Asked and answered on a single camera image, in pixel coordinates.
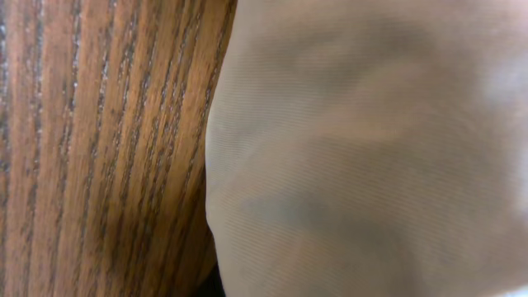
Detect beige shorts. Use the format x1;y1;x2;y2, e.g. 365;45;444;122
205;0;527;296

